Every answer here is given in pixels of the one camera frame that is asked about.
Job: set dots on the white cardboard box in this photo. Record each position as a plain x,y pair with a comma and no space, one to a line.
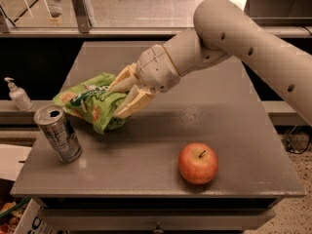
31,223

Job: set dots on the silver redbull can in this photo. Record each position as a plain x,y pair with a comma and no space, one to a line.
53,123

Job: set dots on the white pump dispenser bottle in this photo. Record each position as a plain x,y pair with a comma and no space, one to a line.
18,95

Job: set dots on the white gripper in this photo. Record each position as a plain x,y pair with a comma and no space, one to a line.
157,68

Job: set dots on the red apple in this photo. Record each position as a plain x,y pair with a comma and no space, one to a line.
197,163

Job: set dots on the white paper sheet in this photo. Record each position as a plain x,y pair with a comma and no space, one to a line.
12,158

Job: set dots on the grey table drawer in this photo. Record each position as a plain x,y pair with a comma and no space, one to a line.
131,220

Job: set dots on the metal railing post left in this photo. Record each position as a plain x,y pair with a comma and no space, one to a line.
84,15

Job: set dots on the green rice chip bag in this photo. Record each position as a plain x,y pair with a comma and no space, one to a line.
91,101

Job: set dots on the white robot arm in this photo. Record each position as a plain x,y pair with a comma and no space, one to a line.
220,30

